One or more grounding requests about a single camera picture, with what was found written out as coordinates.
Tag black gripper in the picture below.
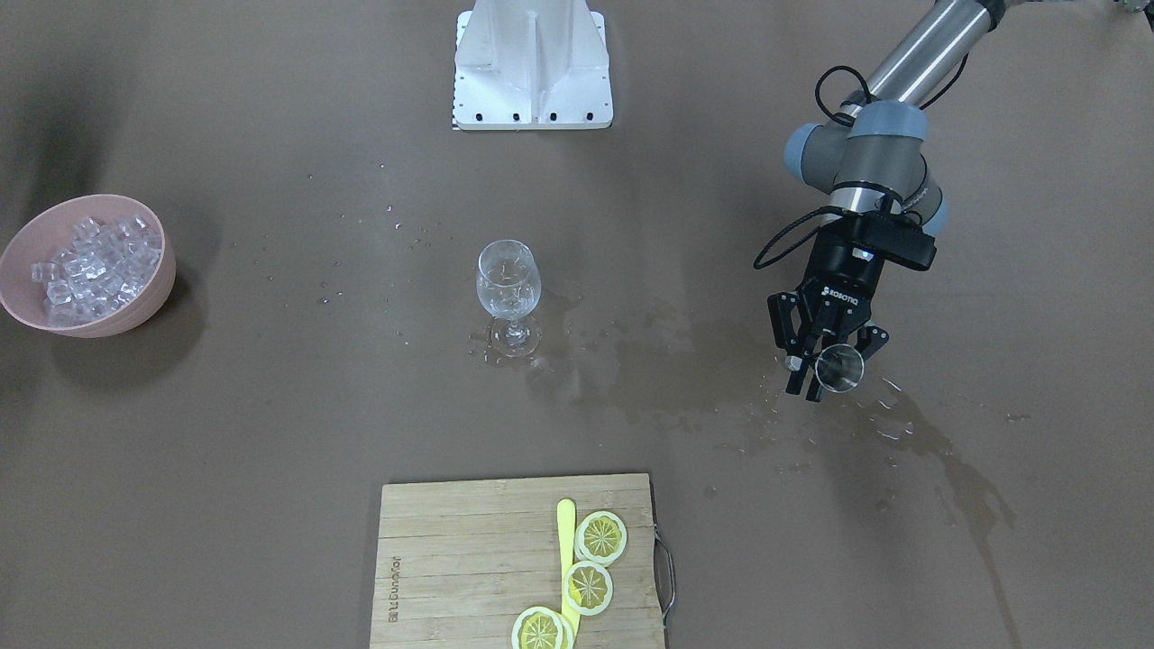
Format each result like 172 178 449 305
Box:
767 229 890 402

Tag steel cocktail jigger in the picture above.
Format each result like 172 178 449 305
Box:
814 343 866 394

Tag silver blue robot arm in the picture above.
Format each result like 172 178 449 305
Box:
767 1 1010 402

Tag clear wine glass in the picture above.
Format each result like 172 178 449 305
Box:
475 239 544 358

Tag clear ice cubes pile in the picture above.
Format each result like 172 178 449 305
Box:
29 214 164 328

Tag yellow lemon slice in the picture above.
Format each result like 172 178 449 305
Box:
574 510 629 567
508 607 574 649
562 562 615 617

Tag yellow plastic stick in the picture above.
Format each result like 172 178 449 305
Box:
555 498 580 637

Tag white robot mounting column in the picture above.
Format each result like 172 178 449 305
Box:
451 1 614 132

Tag bamboo cutting board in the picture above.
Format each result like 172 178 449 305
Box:
370 473 667 648

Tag pink bowl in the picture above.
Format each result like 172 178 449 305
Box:
3 194 177 338

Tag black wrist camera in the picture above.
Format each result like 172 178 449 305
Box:
848 214 937 271

